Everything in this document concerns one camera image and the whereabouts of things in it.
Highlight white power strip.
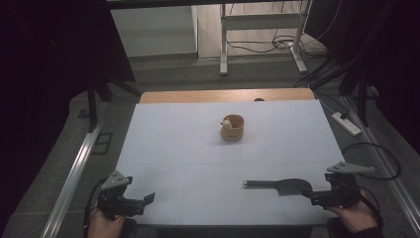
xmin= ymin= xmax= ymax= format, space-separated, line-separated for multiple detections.
xmin=331 ymin=111 xmax=363 ymax=137

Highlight person's right hand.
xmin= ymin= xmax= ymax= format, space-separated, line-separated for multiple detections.
xmin=325 ymin=197 xmax=380 ymax=234

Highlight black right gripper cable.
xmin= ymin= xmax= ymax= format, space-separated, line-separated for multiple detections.
xmin=341 ymin=142 xmax=402 ymax=181

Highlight aluminium rail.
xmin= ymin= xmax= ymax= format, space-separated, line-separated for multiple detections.
xmin=39 ymin=120 xmax=103 ymax=238
xmin=341 ymin=95 xmax=420 ymax=232

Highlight white metal stand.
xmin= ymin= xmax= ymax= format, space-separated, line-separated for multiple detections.
xmin=219 ymin=0 xmax=313 ymax=77

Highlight black tripod stand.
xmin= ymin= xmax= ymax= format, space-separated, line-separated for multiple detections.
xmin=86 ymin=77 xmax=143 ymax=133
xmin=295 ymin=56 xmax=380 ymax=128

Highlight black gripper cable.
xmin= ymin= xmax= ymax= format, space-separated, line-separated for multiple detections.
xmin=341 ymin=142 xmax=402 ymax=181
xmin=82 ymin=178 xmax=107 ymax=238

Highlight black curtain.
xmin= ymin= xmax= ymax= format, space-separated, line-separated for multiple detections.
xmin=0 ymin=0 xmax=137 ymax=226
xmin=305 ymin=0 xmax=420 ymax=155

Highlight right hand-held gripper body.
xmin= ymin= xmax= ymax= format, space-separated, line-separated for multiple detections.
xmin=325 ymin=161 xmax=376 ymax=209

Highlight round wooden cup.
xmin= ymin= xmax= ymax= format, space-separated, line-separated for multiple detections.
xmin=220 ymin=114 xmax=246 ymax=143

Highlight dark floor socket cover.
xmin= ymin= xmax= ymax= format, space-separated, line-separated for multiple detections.
xmin=91 ymin=132 xmax=114 ymax=156

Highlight black floor cables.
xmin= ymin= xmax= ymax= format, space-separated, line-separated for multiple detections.
xmin=226 ymin=0 xmax=345 ymax=60

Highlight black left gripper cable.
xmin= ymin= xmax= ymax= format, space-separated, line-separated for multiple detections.
xmin=82 ymin=178 xmax=107 ymax=238

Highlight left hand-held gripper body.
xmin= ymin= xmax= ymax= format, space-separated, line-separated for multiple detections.
xmin=97 ymin=170 xmax=147 ymax=221

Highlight person's left hand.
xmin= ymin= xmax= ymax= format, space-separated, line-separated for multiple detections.
xmin=87 ymin=207 xmax=127 ymax=238

